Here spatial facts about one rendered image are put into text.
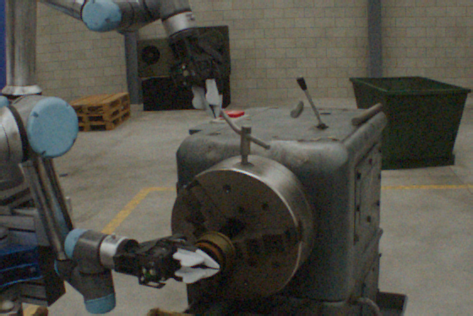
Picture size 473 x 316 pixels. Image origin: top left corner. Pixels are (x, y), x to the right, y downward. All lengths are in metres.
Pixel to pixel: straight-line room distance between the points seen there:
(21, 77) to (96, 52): 10.40
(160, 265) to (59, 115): 0.35
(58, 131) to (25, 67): 0.51
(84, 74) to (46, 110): 11.04
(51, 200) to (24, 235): 0.22
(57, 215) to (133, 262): 0.24
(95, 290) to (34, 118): 0.42
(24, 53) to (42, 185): 0.44
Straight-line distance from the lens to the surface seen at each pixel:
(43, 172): 1.26
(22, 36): 1.56
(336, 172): 1.28
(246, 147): 1.21
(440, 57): 11.37
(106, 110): 8.79
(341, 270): 1.37
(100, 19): 1.22
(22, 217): 1.46
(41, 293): 1.52
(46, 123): 1.07
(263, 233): 1.17
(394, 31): 11.18
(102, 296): 1.26
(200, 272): 1.11
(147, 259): 1.10
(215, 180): 1.22
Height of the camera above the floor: 1.54
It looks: 14 degrees down
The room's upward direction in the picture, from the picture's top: 3 degrees counter-clockwise
